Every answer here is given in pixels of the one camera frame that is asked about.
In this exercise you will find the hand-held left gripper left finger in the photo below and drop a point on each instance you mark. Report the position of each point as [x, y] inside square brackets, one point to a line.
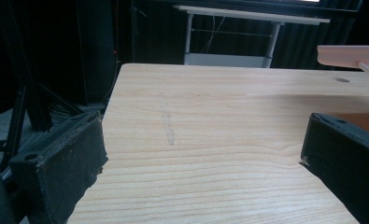
[63, 161]

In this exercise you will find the black curtain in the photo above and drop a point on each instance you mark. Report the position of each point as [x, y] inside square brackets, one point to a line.
[309, 43]

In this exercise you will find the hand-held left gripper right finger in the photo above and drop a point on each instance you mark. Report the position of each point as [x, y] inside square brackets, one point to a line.
[344, 155]

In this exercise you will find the white metal frame table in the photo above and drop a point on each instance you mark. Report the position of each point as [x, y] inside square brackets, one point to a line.
[235, 34]

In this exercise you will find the black metal stand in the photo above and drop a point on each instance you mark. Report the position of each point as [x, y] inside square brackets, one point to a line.
[26, 102]

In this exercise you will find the pink plastic tray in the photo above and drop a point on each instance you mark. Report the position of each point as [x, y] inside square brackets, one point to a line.
[350, 56]

